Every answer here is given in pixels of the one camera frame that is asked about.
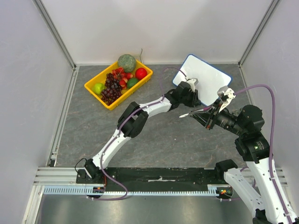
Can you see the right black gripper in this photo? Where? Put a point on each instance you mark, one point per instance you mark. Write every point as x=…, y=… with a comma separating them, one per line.
x=210, y=118

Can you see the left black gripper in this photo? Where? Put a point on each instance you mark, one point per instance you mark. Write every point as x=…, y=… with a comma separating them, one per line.
x=195, y=101

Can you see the pink marker cap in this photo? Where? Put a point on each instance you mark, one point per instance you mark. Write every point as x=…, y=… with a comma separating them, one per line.
x=206, y=108

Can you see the blue framed whiteboard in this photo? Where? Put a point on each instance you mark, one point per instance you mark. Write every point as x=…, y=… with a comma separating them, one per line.
x=210, y=79

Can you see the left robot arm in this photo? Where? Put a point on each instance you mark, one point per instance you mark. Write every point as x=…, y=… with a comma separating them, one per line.
x=134, y=118

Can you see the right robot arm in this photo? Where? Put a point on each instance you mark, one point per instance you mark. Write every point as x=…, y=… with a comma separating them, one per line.
x=268, y=204

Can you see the red apple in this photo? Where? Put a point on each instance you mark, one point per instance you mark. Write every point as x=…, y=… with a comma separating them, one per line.
x=140, y=73

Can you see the dark green lime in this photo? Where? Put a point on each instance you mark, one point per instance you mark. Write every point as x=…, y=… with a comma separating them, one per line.
x=131, y=82

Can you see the green melon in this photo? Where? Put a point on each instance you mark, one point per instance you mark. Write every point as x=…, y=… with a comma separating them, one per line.
x=127, y=62

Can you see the red fruit cluster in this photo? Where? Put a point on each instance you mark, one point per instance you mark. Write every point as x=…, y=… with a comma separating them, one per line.
x=122, y=76

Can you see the purple grape bunch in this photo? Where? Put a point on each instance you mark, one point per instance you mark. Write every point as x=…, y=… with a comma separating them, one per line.
x=112, y=91

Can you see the yellow plastic tray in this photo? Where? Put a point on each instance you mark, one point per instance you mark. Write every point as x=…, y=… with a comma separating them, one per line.
x=101, y=77

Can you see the light green apple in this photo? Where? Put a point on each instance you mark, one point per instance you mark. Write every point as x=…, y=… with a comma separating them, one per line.
x=98, y=88

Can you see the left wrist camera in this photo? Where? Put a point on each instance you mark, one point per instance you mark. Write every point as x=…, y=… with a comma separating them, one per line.
x=192, y=83

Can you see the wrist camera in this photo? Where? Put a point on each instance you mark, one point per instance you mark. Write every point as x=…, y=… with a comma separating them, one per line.
x=192, y=83
x=226, y=95

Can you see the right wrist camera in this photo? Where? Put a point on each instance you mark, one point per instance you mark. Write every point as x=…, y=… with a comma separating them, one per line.
x=226, y=95

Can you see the light blue cable duct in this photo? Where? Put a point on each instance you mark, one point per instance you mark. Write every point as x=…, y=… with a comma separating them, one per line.
x=92, y=191

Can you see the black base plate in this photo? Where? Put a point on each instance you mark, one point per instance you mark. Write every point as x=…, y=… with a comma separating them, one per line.
x=166, y=179

